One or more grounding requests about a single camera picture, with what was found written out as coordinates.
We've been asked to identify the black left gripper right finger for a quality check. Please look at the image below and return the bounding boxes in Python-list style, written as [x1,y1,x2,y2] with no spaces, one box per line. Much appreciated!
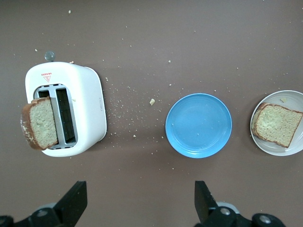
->
[193,180,253,227]

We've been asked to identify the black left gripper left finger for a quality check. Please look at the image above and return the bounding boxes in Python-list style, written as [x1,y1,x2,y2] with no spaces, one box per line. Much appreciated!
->
[14,180,88,227]

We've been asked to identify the beige plate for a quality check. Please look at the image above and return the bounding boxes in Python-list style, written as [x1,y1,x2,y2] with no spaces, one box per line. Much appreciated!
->
[250,90,303,157]

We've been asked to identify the blue plate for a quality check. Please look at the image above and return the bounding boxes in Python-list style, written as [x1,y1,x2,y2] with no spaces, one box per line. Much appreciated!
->
[165,93,233,159]

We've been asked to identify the white toaster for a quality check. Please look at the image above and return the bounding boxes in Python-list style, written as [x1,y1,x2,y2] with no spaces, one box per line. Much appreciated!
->
[25,51,107,157]

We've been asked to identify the brown bread slice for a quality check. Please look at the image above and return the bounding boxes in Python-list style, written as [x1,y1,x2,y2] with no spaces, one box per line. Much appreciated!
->
[251,102,303,148]
[21,96,59,151]

